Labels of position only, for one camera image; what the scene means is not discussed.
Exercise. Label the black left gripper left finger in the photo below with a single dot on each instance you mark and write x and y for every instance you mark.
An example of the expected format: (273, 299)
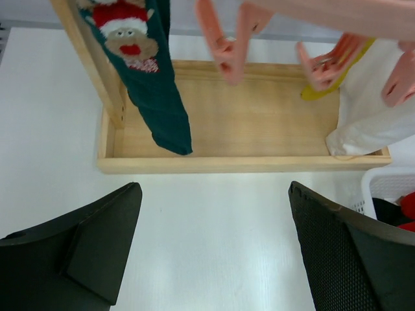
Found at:
(73, 262)

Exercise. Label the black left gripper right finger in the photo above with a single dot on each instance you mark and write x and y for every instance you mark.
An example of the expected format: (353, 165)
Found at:
(352, 261)

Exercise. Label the red green christmas sock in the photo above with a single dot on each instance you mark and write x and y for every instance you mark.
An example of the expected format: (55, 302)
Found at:
(134, 35)

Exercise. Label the pink round clip hanger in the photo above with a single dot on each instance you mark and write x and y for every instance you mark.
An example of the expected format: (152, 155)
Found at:
(372, 19)

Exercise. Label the dark clothes in basket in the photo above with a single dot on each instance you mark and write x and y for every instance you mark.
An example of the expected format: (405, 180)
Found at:
(389, 213)

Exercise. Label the white perforated plastic basket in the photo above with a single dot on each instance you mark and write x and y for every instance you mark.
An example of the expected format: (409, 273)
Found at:
(386, 183)

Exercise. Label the white cloth garment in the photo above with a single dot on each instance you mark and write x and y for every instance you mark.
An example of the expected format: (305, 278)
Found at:
(365, 123)

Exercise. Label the wooden clothes rack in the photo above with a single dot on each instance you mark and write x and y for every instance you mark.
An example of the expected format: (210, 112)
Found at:
(261, 125)

